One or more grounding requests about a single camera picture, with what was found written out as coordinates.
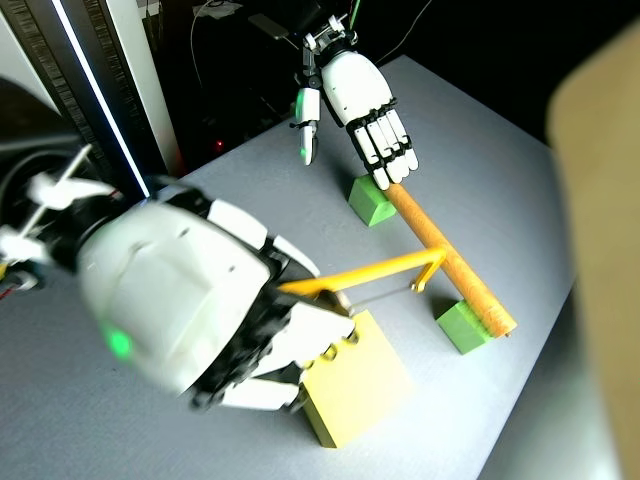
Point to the green wooden block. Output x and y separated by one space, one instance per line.
367 205
460 327

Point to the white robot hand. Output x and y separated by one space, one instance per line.
165 290
355 85

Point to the blurred beige board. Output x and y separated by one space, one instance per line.
600 200

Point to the flat black device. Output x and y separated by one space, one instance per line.
267 25

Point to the wooden dowel rod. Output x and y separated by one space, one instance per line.
470 285

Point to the yellow wooden block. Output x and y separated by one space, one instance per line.
360 385

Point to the white cabinet with black strips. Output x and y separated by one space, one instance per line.
135 75

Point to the grey table cloth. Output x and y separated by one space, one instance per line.
150 440

